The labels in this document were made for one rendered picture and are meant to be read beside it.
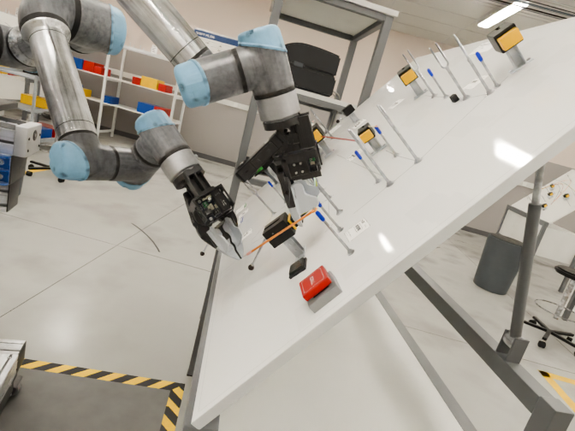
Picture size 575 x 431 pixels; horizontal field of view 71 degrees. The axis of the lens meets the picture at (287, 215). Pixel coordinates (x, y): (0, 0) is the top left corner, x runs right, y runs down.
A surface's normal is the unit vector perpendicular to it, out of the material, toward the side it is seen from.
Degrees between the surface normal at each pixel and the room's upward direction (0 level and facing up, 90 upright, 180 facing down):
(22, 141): 90
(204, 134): 90
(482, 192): 54
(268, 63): 93
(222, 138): 90
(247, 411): 0
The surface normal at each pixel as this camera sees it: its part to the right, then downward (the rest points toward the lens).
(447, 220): -0.63, -0.73
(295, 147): -0.10, 0.42
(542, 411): -0.96, -0.22
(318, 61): 0.12, 0.28
